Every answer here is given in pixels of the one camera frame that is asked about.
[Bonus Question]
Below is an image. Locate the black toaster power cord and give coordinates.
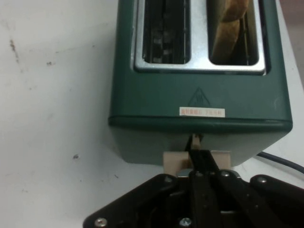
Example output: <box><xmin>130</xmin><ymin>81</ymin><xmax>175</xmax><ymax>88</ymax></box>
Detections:
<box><xmin>256</xmin><ymin>152</ymin><xmax>304</xmax><ymax>174</ymax></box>

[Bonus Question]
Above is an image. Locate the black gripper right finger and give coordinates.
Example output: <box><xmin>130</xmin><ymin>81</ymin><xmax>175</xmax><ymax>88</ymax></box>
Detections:
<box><xmin>201</xmin><ymin>149</ymin><xmax>304</xmax><ymax>228</ymax></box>

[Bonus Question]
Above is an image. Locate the dark green two-slot toaster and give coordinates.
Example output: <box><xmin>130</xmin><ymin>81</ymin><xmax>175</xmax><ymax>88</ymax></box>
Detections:
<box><xmin>108</xmin><ymin>0</ymin><xmax>294</xmax><ymax>167</ymax></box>

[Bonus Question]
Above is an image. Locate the beige toaster lever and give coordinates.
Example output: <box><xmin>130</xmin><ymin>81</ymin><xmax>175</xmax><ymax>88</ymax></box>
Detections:
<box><xmin>162</xmin><ymin>133</ymin><xmax>231</xmax><ymax>178</ymax></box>

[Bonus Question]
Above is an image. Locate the toasted bread slice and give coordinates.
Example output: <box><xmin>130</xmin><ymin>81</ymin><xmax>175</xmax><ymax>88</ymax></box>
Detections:
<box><xmin>210</xmin><ymin>0</ymin><xmax>249</xmax><ymax>65</ymax></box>

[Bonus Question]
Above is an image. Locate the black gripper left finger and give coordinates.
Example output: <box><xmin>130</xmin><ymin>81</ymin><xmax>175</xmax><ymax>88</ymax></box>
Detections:
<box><xmin>83</xmin><ymin>149</ymin><xmax>222</xmax><ymax>228</ymax></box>

